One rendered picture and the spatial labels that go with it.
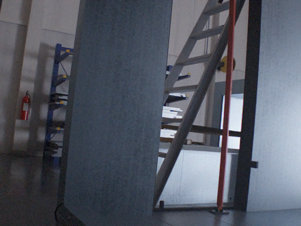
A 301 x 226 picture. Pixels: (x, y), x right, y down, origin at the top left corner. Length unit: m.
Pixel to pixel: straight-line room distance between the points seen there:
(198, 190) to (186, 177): 0.24
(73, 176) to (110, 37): 0.59
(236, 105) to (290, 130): 3.31
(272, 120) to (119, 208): 0.96
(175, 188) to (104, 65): 2.66
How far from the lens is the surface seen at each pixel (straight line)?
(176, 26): 9.77
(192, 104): 2.16
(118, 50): 1.54
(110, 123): 1.51
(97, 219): 1.31
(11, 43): 8.24
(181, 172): 4.01
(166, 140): 4.48
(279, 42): 2.13
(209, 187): 4.29
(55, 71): 7.95
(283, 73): 2.12
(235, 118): 5.41
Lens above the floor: 0.73
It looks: 4 degrees up
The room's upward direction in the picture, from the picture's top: 6 degrees clockwise
